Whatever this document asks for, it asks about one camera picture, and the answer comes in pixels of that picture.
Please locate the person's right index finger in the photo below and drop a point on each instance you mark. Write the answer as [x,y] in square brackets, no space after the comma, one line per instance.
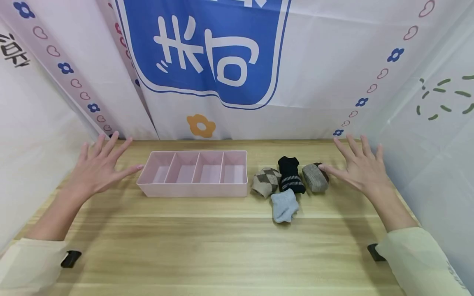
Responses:
[342,149]

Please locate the beige argyle rolled sock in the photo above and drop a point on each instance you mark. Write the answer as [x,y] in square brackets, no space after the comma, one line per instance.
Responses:
[266,181]

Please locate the person's right hand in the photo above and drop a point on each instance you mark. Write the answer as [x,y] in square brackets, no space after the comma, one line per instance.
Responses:
[361,170]

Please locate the person's right thumb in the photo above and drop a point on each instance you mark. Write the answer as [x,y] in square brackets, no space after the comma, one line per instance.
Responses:
[331,169]

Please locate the person's left forearm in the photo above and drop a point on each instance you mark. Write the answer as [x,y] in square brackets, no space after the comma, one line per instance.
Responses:
[40,242]

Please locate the person's left little finger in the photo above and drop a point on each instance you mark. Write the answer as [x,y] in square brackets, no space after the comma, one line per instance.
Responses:
[84,151]

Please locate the person's right ring finger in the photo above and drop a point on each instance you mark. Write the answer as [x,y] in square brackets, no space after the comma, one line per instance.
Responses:
[367,146]

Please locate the grey brown rolled sock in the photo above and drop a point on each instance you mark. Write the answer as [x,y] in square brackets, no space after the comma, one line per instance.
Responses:
[314,176]

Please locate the person's left middle finger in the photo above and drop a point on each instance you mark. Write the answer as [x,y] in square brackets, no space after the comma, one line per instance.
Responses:
[110,143]

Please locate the person's left index finger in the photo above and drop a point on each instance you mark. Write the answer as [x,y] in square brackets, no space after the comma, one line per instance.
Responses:
[123,150]

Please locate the black wrist band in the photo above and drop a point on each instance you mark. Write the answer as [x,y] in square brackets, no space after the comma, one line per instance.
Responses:
[70,258]
[375,252]

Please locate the person's right forearm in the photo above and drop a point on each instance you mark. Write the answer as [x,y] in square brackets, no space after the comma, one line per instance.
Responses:
[414,246]

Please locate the person's right little finger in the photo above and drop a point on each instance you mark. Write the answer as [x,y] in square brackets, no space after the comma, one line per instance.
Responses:
[379,152]

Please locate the person's left ring finger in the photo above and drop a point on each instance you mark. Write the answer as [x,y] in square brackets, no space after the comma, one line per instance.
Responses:
[97,144]

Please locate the person's left thumb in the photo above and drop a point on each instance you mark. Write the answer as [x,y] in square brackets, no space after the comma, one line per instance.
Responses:
[129,172]

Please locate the light blue rolled sock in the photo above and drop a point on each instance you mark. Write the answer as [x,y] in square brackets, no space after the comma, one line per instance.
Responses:
[284,206]

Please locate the person's left hand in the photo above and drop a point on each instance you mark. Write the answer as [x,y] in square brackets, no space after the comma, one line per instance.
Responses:
[95,172]

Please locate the black striped rolled sock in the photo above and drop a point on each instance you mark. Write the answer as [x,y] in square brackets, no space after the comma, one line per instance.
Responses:
[290,174]

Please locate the pink divided organizer tray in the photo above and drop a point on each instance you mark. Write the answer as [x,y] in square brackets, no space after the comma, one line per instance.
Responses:
[194,174]

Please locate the person's right middle finger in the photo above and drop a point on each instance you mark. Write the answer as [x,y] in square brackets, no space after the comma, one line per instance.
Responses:
[354,145]

